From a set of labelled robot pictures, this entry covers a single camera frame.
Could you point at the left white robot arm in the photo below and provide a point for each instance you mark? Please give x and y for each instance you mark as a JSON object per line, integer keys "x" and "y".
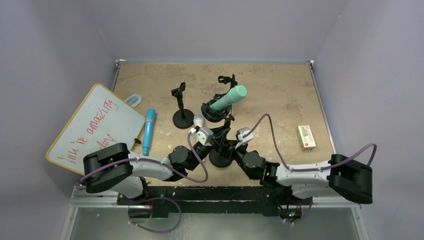
{"x": 116, "y": 168}

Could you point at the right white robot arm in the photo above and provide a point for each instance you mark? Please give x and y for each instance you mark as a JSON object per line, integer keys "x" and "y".
{"x": 348, "y": 177}

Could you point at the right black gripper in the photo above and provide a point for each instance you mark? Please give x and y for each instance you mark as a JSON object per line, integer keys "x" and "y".
{"x": 232, "y": 150}

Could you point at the green microphone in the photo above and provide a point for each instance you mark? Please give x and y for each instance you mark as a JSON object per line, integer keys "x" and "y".
{"x": 233, "y": 96}

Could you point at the yellow-framed whiteboard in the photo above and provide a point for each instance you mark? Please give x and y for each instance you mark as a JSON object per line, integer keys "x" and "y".
{"x": 101, "y": 120}

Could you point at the white microphone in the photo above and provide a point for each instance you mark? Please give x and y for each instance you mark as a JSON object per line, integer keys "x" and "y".
{"x": 198, "y": 120}

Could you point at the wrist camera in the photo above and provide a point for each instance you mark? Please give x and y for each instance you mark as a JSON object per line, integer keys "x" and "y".
{"x": 243, "y": 137}
{"x": 203, "y": 135}

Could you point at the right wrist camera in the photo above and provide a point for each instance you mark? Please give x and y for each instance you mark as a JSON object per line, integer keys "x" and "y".
{"x": 243, "y": 137}

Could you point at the black round-base stand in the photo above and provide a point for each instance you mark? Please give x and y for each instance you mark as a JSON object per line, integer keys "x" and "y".
{"x": 183, "y": 118}
{"x": 218, "y": 157}

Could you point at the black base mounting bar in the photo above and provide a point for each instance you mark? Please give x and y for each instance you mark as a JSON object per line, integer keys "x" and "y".
{"x": 268, "y": 199}

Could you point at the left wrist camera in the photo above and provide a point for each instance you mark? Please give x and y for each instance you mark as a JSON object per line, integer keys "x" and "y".
{"x": 203, "y": 135}

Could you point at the blue microphone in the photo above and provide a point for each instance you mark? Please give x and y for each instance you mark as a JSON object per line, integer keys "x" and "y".
{"x": 148, "y": 131}

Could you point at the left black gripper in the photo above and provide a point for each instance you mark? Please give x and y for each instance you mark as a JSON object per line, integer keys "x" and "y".
{"x": 219, "y": 136}

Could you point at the black tripod mic stand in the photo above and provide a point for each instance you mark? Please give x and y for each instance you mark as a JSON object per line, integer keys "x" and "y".
{"x": 225, "y": 80}

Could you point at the whiteboard eraser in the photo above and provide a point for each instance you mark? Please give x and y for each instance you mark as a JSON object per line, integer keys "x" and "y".
{"x": 133, "y": 100}

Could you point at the small white green box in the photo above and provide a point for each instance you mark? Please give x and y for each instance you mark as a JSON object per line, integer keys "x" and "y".
{"x": 305, "y": 137}

